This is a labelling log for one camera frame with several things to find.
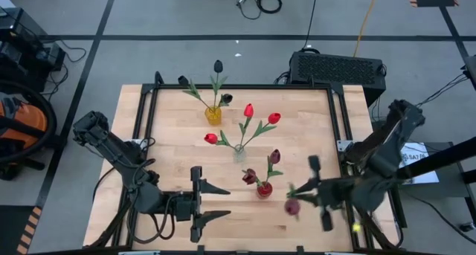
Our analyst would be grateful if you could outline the yellow floor cable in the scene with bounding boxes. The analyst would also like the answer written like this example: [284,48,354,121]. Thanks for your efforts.
[353,0,382,58]

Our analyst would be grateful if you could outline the black equipment rack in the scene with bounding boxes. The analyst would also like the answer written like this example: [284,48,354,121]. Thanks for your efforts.
[0,5,67,94]

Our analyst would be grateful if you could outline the clear glass vase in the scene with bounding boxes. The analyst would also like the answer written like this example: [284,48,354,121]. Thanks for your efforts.
[233,143,247,163]

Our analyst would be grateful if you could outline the black metal beam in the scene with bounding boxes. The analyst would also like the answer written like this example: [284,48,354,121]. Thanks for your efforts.
[393,135,476,185]

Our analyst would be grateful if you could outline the black aluminium table frame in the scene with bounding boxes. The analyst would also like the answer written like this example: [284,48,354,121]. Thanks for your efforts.
[83,71,405,255]

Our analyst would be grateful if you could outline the black artificial tulip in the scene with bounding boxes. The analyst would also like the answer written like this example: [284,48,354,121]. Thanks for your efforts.
[209,59,230,111]
[217,93,234,109]
[177,75,213,111]

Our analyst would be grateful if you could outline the maroon artificial tulip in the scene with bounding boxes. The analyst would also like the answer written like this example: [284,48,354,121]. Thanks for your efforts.
[264,148,284,185]
[284,184,303,222]
[241,168,263,186]

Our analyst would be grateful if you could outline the white paper sign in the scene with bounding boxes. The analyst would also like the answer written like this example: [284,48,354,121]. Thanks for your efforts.
[399,141,440,185]

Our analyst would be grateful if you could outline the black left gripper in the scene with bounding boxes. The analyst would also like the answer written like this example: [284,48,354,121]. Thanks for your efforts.
[162,165,233,244]

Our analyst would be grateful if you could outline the orange vacuum cleaner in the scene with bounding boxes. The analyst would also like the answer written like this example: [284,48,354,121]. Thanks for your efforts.
[0,91,49,181]

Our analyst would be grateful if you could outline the red glass vase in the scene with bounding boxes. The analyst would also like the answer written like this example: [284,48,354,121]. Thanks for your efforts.
[256,181,274,199]

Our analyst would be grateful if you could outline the black computer case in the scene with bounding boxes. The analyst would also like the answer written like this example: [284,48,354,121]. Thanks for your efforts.
[289,51,387,106]

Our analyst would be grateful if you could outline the orange black vacuum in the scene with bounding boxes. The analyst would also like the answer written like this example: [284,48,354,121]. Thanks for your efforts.
[0,79,59,166]

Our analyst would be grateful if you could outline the coiled black cable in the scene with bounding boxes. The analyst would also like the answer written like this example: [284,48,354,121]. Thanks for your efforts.
[256,0,283,15]

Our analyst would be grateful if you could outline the yellow glass vase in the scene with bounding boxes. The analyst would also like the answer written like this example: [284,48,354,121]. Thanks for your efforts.
[204,105,223,126]

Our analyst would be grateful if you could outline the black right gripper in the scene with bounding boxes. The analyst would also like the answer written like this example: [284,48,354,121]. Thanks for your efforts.
[286,155,355,233]

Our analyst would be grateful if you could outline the long black floor cable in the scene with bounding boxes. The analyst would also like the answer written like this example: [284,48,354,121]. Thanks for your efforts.
[301,0,320,51]

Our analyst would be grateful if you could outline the black cable with connector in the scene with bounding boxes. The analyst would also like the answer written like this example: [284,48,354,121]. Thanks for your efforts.
[235,0,263,21]

